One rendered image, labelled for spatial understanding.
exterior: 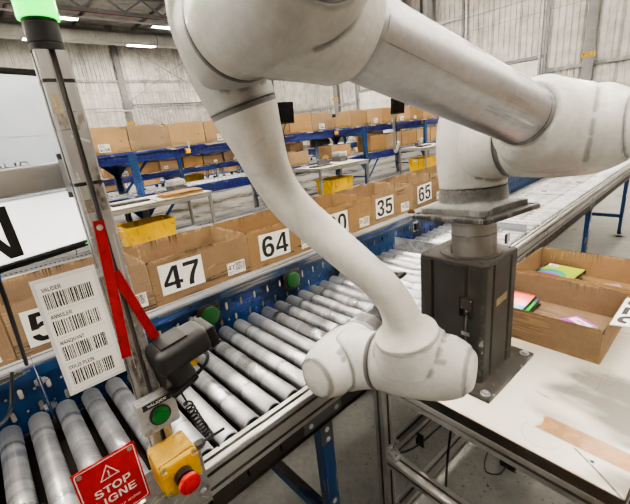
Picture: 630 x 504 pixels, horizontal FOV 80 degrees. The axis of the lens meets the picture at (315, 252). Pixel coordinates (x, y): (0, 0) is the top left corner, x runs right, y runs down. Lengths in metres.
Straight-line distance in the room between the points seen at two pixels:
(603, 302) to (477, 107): 1.00
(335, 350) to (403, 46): 0.47
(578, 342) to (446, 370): 0.68
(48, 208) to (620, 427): 1.19
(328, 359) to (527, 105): 0.51
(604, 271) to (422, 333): 1.26
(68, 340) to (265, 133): 0.44
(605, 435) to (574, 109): 0.66
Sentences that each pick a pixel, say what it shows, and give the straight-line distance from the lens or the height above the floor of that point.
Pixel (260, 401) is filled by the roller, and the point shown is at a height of 0.75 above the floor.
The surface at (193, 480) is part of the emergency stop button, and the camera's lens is 0.80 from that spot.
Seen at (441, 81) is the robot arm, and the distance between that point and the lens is 0.54.
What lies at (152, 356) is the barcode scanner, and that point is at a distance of 0.71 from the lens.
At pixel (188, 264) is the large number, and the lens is 1.41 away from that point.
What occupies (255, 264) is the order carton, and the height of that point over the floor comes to 0.91.
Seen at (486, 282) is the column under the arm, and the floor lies 1.04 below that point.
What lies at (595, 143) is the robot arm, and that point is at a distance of 0.78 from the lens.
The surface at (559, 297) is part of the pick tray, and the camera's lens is 1.52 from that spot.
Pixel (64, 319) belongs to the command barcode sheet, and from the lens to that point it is 0.70.
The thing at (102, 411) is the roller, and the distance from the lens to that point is 1.23.
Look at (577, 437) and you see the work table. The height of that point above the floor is 0.75.
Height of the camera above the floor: 1.41
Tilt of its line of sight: 18 degrees down
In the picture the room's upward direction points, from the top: 6 degrees counter-clockwise
